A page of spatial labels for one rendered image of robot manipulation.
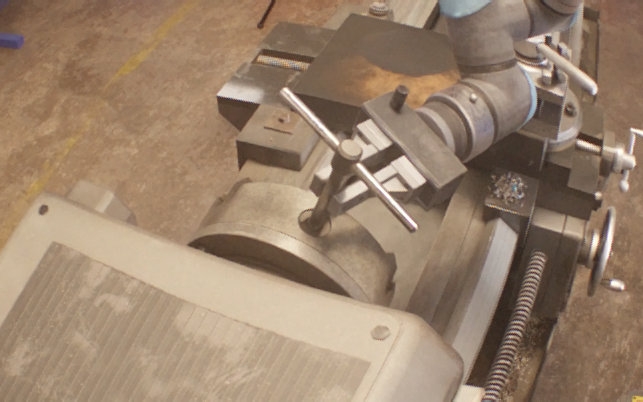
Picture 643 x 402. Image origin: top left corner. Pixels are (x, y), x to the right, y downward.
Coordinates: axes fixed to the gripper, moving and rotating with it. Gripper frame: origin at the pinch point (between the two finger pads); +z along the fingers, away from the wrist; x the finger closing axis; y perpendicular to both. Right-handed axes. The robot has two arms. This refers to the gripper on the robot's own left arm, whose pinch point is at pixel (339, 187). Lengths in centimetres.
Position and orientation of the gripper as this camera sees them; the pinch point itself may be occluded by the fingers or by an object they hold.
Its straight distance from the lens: 89.3
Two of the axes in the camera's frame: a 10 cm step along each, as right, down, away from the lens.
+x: 6.2, 7.1, -3.3
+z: -7.4, 4.0, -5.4
